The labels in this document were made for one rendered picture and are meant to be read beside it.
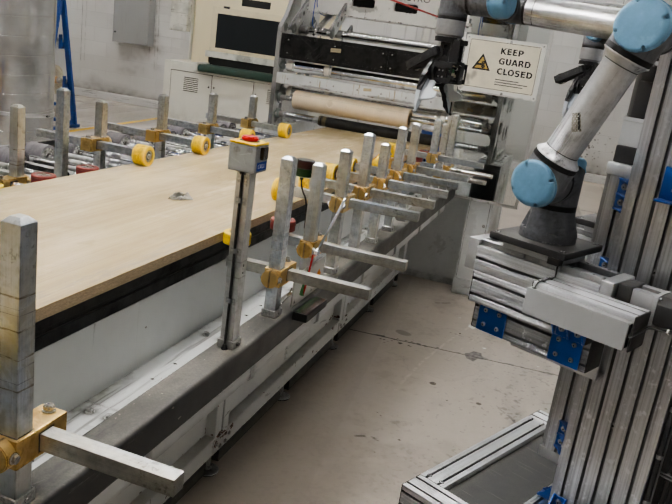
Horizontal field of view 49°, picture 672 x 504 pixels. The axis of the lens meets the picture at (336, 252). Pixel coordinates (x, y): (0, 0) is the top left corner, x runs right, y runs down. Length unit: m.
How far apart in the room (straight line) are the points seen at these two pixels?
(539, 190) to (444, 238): 3.12
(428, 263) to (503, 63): 1.38
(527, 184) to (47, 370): 1.17
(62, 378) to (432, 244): 3.58
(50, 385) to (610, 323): 1.24
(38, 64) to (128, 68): 6.67
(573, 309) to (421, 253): 3.20
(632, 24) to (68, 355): 1.40
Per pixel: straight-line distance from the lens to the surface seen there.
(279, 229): 2.02
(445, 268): 4.98
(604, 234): 2.20
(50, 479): 1.39
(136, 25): 12.38
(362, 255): 2.26
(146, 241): 1.99
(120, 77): 12.78
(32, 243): 1.14
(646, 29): 1.78
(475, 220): 4.75
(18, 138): 2.75
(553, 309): 1.88
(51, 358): 1.64
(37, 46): 6.08
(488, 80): 4.63
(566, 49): 11.13
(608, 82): 1.82
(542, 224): 2.00
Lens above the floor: 1.47
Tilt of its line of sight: 16 degrees down
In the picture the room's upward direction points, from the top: 8 degrees clockwise
